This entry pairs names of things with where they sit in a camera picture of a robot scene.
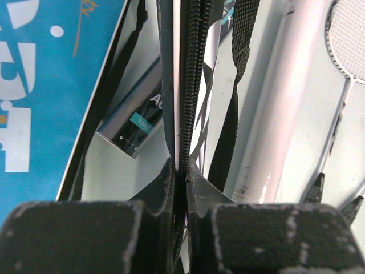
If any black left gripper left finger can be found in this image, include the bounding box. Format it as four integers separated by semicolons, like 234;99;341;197
1;159;175;273

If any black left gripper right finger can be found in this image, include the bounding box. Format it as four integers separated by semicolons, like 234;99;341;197
186;160;364;273

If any black shuttlecock tube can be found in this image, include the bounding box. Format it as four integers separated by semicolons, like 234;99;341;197
95;0;237;159

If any white shuttlecock tube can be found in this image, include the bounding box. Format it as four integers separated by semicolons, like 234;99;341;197
232;1;325;204

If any blue sport racket cover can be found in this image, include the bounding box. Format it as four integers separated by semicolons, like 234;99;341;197
0;0;149;226

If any black sport racket cover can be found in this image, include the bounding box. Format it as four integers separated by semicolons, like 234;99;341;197
156;1;260;273

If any white racket black grip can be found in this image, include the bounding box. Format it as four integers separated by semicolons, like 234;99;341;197
302;0;365;204

